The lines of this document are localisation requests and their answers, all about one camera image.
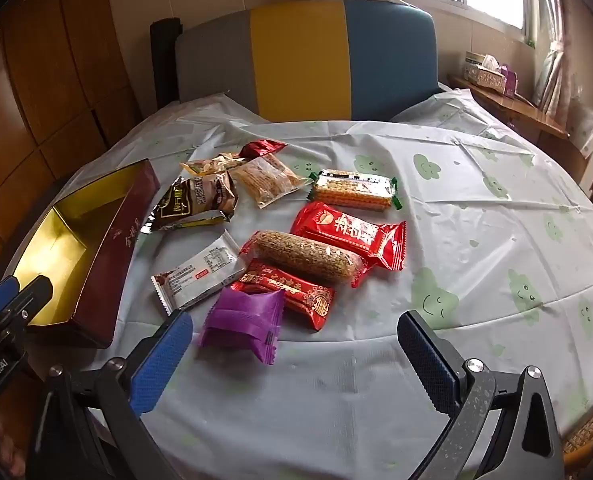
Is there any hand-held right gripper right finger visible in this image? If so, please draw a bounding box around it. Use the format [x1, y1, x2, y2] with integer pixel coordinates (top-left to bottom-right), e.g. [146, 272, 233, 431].
[397, 310, 567, 480]

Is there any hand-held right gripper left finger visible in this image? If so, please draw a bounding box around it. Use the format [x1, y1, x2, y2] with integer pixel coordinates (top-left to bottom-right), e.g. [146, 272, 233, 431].
[26, 309, 194, 480]

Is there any purple snack packet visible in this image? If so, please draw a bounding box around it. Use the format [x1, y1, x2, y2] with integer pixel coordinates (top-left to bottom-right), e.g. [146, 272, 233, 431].
[199, 287, 286, 365]

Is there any maroon box with gold interior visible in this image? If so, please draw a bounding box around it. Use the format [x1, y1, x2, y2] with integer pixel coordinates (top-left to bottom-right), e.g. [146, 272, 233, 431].
[12, 158, 161, 350]

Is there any white snack packet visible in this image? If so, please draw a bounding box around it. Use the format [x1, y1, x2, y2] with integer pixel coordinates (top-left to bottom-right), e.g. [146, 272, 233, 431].
[151, 230, 247, 316]

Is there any long red and gold packet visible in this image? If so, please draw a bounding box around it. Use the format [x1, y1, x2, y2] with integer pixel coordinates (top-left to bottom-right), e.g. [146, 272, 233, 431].
[230, 259, 336, 331]

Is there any large red cake packet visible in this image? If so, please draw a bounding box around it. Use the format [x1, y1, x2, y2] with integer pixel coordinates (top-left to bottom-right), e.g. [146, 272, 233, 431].
[290, 201, 407, 272]

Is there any red-ended grain bar packet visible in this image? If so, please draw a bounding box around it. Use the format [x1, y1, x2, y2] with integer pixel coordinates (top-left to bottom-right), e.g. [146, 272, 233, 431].
[239, 230, 372, 288]

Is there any dark brown snack packet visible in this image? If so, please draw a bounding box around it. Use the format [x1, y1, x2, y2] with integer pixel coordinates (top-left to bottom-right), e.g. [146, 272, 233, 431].
[149, 172, 240, 233]

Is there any green-ended cracker packet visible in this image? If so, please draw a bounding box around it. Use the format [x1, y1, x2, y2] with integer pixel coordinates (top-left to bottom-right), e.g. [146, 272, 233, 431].
[309, 169, 402, 212]

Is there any clear seed packet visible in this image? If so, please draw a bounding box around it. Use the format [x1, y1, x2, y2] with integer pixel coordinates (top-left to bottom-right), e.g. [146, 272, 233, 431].
[180, 152, 247, 177]

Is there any clear rice cracker packet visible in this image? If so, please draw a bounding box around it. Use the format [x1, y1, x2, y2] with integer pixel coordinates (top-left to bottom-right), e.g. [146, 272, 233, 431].
[229, 154, 314, 209]

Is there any white cloud-print tablecloth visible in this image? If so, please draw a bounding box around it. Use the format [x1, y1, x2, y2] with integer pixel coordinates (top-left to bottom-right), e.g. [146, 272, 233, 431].
[6, 87, 593, 480]

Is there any brown patterned seat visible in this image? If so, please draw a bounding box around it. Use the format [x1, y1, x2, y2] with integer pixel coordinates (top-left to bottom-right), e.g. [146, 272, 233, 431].
[562, 404, 593, 467]

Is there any wooden wardrobe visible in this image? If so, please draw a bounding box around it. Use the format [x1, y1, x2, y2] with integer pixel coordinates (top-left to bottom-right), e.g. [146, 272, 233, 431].
[0, 0, 144, 211]

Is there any small red foil packet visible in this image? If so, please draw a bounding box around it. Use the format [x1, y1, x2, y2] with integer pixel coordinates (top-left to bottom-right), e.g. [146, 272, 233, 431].
[239, 139, 288, 161]

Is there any wooden shelf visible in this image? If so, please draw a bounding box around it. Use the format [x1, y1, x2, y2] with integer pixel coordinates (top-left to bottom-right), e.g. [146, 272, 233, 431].
[449, 75, 592, 186]

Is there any patterned tissue box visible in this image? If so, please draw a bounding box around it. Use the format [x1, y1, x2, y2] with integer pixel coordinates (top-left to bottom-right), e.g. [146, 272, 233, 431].
[463, 51, 507, 95]

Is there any small purple pack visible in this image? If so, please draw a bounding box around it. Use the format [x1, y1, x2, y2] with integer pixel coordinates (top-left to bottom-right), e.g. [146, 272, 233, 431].
[499, 64, 519, 98]

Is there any beige curtain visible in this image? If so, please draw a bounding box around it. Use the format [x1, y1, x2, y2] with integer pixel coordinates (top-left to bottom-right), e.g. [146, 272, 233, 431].
[519, 0, 577, 126]

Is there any grey yellow blue chair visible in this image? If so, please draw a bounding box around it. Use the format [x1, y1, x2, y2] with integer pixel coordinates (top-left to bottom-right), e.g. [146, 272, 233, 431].
[174, 0, 447, 123]

